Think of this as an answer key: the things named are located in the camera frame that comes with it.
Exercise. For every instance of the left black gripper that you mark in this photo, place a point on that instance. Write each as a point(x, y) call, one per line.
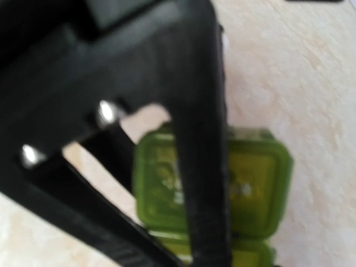
point(75, 54)

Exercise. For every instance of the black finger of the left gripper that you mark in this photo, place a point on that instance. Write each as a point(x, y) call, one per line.
point(196, 104)
point(59, 194)

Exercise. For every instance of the green pill organizer box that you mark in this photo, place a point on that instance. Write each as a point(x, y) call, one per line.
point(259, 169)

